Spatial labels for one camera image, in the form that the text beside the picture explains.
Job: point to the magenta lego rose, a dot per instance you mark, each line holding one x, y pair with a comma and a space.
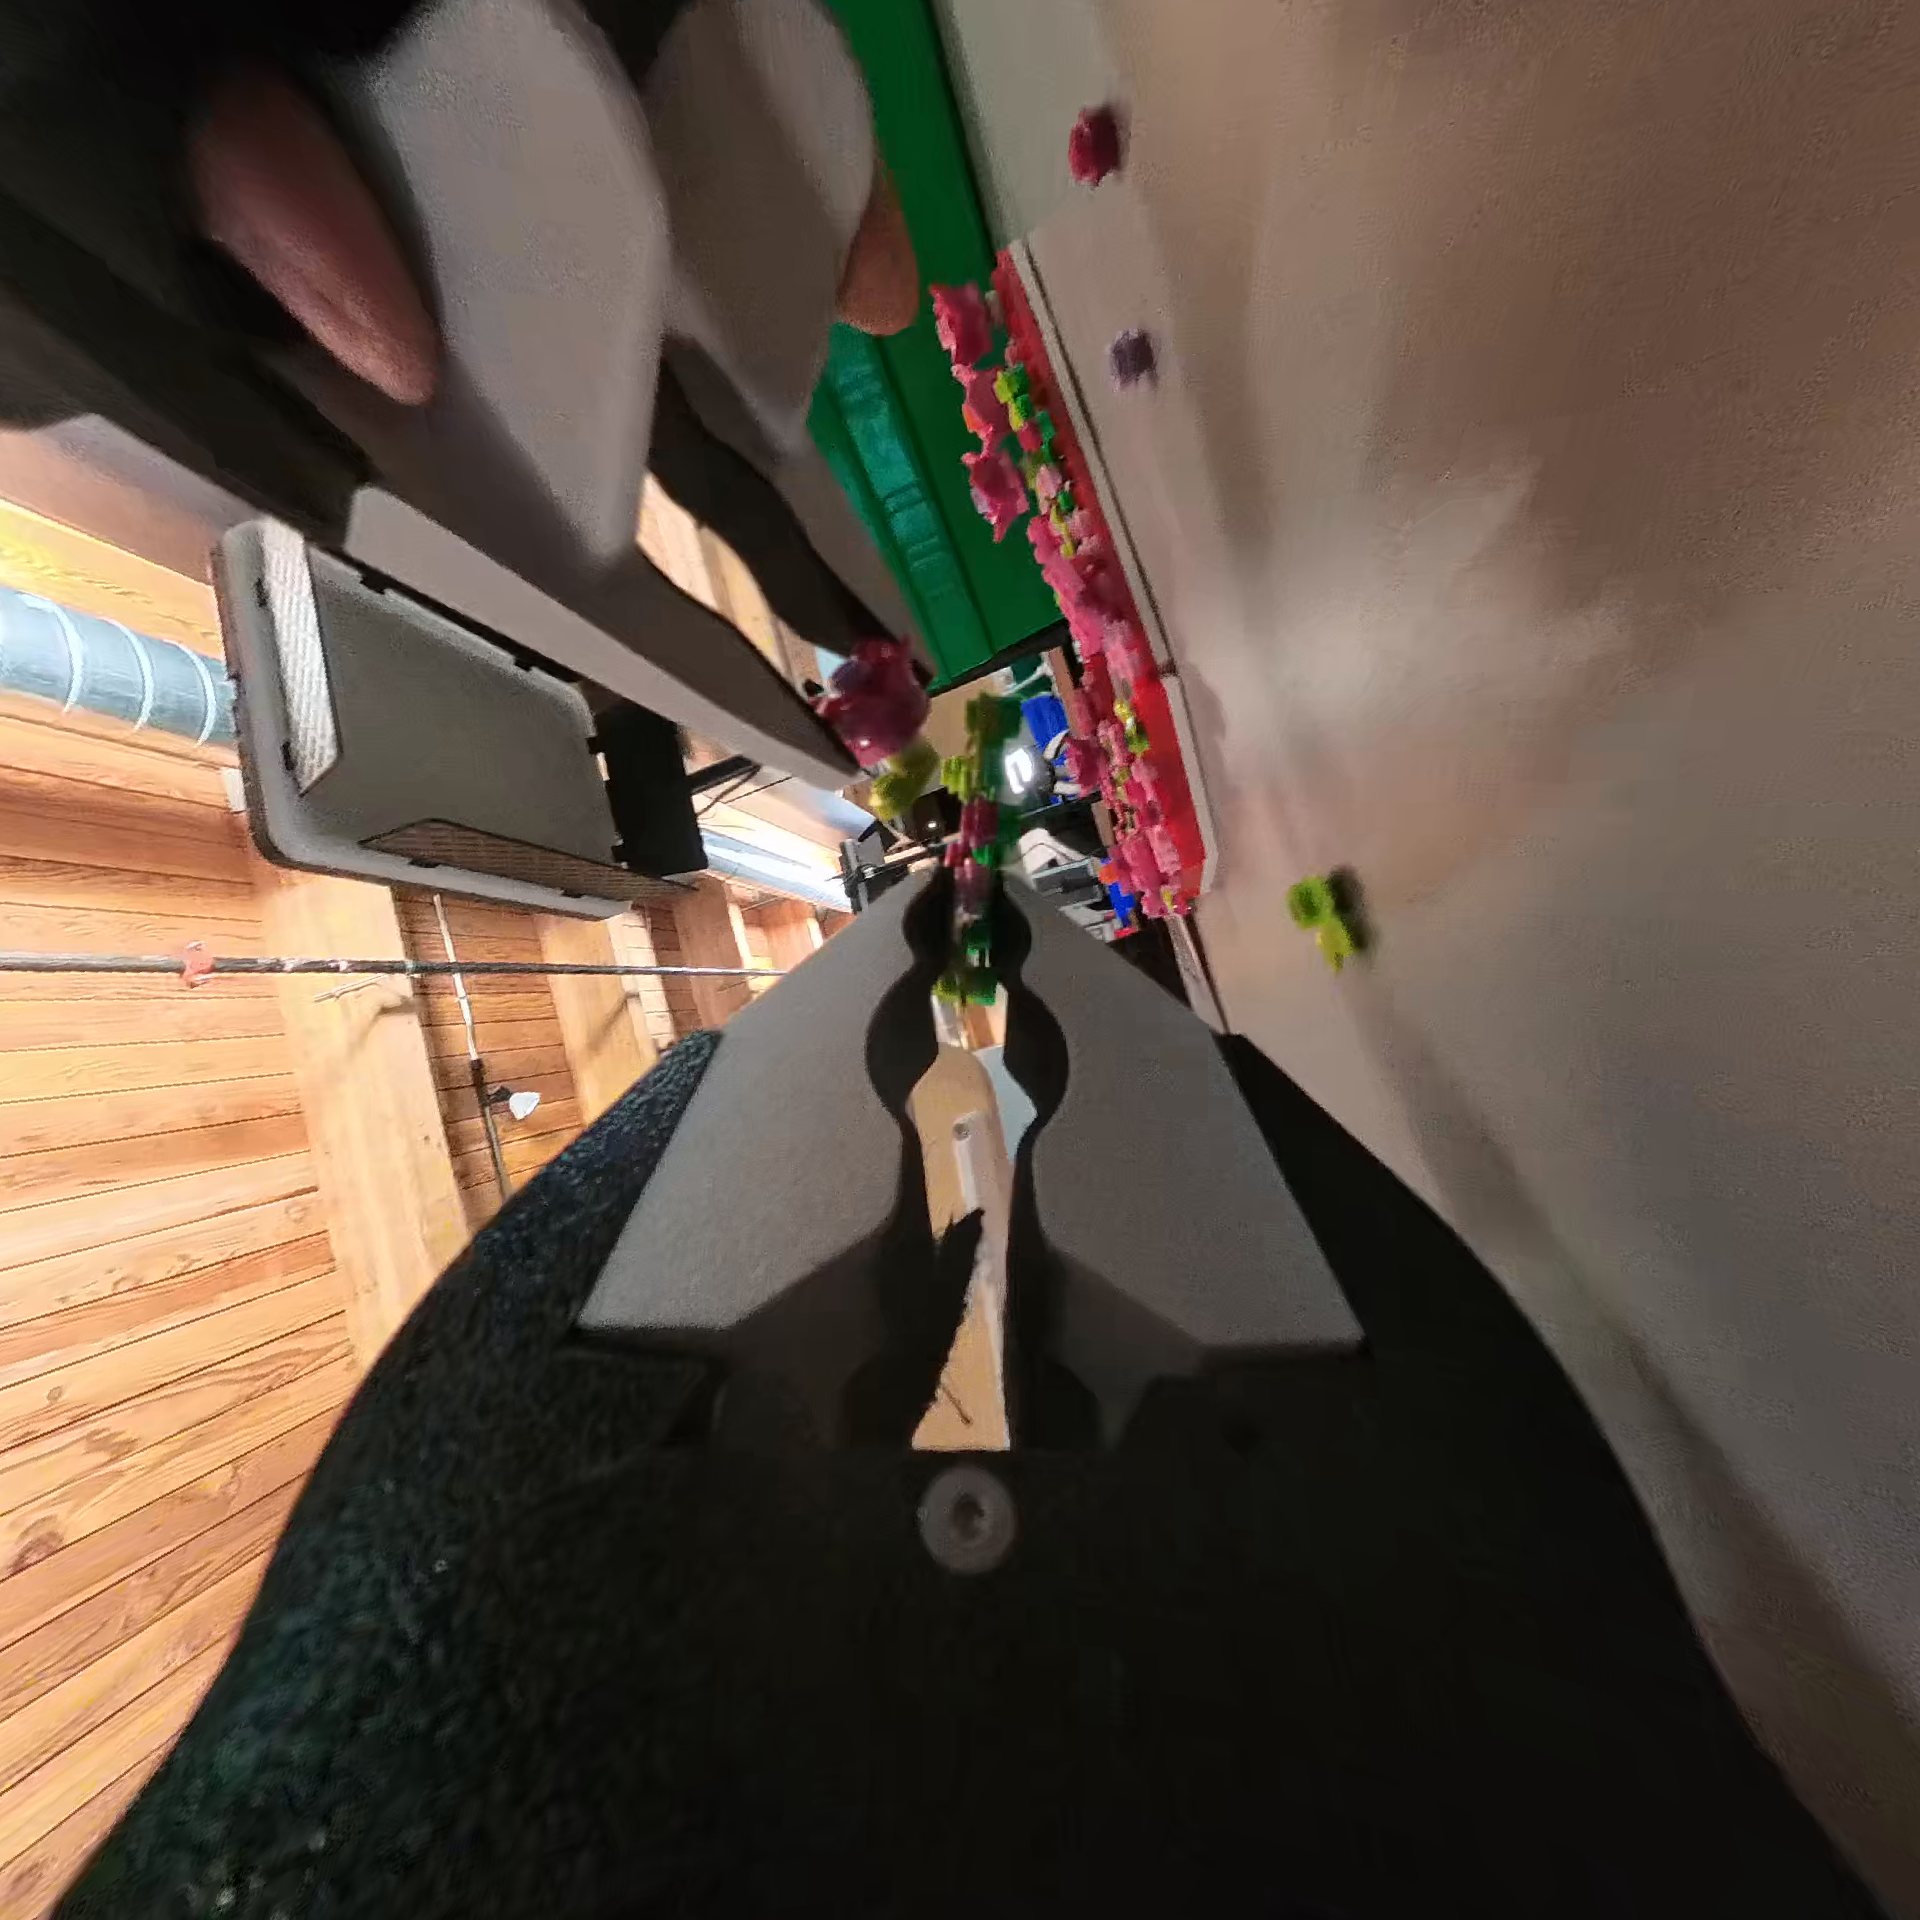
878, 707

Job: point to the person's right hand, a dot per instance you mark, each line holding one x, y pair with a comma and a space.
324, 257

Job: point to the green box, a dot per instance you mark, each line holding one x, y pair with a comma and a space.
915, 495

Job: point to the green lego flower stem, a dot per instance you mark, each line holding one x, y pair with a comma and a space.
979, 842

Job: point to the magenta lego stud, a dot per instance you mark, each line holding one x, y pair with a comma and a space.
1096, 146

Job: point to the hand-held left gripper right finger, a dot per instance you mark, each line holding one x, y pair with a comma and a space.
1187, 1202

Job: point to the thin metal rod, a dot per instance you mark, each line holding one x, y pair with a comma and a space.
452, 968

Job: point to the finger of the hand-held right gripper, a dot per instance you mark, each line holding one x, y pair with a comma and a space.
602, 637
751, 573

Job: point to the lime lego flower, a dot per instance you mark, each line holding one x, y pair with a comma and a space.
1323, 907

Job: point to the red heart lego frame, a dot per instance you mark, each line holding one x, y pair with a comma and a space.
1140, 707

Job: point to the small white spotlight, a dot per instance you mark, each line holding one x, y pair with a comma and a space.
521, 1106

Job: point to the silver air duct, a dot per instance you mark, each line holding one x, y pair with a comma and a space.
107, 668

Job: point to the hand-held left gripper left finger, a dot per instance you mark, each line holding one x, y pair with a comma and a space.
751, 1186

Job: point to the blue storage bins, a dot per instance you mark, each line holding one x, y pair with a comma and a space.
1052, 721

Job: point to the grey ceiling heater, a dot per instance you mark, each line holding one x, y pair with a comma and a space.
452, 721

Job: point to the lavender lego stud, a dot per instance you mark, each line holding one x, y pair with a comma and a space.
1133, 358

